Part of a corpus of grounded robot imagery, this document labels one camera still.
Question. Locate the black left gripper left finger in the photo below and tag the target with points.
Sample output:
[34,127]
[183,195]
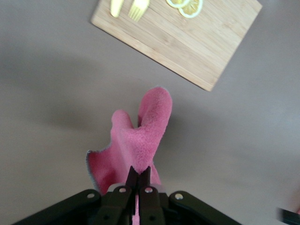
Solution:
[122,204]

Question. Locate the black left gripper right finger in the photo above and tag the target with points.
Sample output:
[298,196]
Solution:
[150,204]

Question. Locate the pink microfibre cloth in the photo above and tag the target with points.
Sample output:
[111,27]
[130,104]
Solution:
[145,140]

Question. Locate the bamboo cutting board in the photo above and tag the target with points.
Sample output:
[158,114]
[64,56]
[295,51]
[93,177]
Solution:
[187,44]

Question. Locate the yellow plastic fork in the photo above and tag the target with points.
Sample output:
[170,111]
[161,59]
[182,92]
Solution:
[138,10]

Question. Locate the yellow plastic knife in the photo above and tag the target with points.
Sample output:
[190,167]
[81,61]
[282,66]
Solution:
[116,8]

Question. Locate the lemon slice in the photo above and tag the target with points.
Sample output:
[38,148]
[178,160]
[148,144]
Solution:
[193,10]
[177,2]

